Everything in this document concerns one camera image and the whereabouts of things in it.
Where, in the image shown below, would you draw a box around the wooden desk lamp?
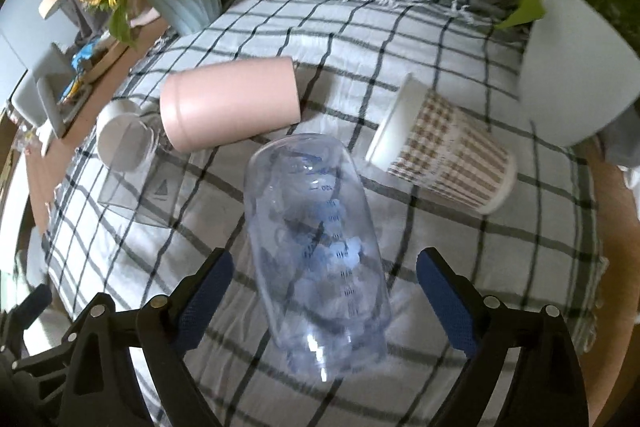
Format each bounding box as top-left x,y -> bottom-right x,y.
38,0 -> 137,84

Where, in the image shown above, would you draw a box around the plaid paper cup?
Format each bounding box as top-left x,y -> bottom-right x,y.
364,74 -> 518,215

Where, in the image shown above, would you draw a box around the checked grey white tablecloth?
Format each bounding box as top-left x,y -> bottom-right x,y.
41,0 -> 609,427

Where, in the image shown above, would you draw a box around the clear glass white lid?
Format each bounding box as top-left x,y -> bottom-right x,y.
96,98 -> 184,228

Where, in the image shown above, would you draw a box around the white desk organizer box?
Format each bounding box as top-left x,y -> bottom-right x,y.
10,43 -> 92,139

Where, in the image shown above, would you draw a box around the pink plastic cup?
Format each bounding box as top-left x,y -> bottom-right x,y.
160,56 -> 300,153

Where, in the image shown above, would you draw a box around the white plant pot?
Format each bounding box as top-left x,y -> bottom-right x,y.
518,0 -> 639,147

